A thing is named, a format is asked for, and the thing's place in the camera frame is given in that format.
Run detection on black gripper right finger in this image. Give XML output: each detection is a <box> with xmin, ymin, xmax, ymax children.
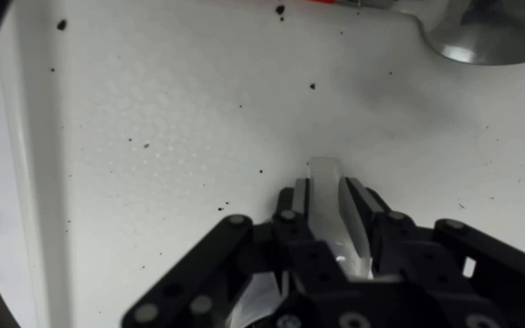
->
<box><xmin>344</xmin><ymin>175</ymin><xmax>525</xmax><ymax>328</ymax></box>

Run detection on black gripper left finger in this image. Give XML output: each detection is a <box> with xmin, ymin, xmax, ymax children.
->
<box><xmin>119</xmin><ymin>177</ymin><xmax>355</xmax><ymax>328</ymax></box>

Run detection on white plastic tray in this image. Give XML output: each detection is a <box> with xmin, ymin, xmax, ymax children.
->
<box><xmin>0</xmin><ymin>0</ymin><xmax>525</xmax><ymax>328</ymax></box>

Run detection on red handled steel spoon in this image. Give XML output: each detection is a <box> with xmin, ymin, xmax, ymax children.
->
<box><xmin>298</xmin><ymin>0</ymin><xmax>525</xmax><ymax>68</ymax></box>

